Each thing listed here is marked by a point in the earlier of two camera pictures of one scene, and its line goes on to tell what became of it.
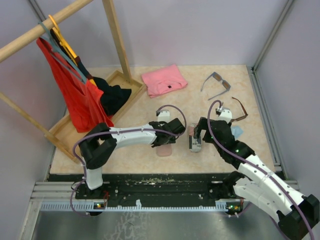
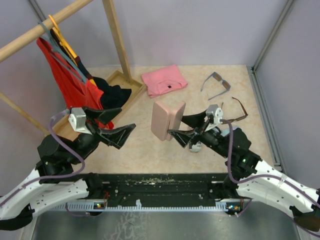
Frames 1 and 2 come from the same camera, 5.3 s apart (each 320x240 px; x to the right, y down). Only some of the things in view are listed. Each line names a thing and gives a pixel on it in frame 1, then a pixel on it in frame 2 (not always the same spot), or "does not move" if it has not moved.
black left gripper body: (170, 140) → (85, 143)
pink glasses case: (164, 150) → (166, 115)
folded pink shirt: (163, 80) does not move
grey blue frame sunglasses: (225, 84) does not move
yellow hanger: (63, 43) does not move
